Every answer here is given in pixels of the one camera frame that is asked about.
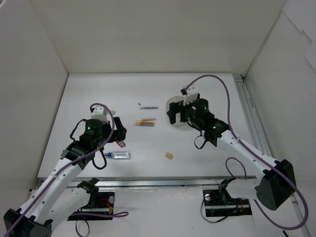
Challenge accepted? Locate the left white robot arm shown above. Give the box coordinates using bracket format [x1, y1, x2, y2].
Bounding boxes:
[3, 117, 127, 237]

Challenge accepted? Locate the white round divided organizer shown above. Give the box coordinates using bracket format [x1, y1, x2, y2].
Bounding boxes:
[166, 96, 195, 125]

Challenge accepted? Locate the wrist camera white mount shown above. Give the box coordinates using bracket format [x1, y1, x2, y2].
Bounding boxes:
[90, 106, 109, 124]
[181, 85, 199, 106]

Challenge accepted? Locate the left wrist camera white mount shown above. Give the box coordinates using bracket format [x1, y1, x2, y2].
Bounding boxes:
[90, 106, 109, 124]

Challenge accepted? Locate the green grey marker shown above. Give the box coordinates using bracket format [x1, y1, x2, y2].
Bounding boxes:
[133, 123, 155, 127]

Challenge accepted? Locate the dark pen in clear sleeve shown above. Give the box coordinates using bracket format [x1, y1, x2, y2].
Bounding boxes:
[138, 106, 159, 110]

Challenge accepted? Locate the orange tip brown marker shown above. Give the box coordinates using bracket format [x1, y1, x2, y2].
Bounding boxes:
[134, 121, 156, 124]

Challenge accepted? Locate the small wooden clip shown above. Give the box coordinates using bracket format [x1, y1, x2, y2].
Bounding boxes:
[165, 153, 173, 159]

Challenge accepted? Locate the aluminium frame rail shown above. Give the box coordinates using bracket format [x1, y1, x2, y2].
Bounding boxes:
[233, 74, 305, 223]
[37, 175, 281, 191]

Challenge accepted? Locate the aluminium frame rail right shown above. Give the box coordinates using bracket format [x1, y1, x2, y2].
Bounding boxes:
[233, 74, 305, 223]

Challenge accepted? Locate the aluminium frame rail front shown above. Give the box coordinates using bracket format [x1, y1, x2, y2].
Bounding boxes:
[37, 175, 281, 191]

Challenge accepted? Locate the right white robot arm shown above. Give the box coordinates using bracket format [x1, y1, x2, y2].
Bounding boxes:
[166, 99, 296, 211]

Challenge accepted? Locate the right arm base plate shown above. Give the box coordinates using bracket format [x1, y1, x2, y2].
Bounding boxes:
[202, 189, 252, 219]

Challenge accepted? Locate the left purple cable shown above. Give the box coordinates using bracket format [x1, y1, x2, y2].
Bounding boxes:
[0, 103, 129, 237]

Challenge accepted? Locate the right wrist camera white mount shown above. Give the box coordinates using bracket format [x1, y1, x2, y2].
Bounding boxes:
[181, 85, 199, 106]

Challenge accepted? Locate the clear glue bottle blue cap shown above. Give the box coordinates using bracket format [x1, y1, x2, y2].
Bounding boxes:
[104, 151, 131, 160]

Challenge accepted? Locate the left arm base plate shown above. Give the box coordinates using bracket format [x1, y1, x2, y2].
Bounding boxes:
[67, 191, 115, 221]

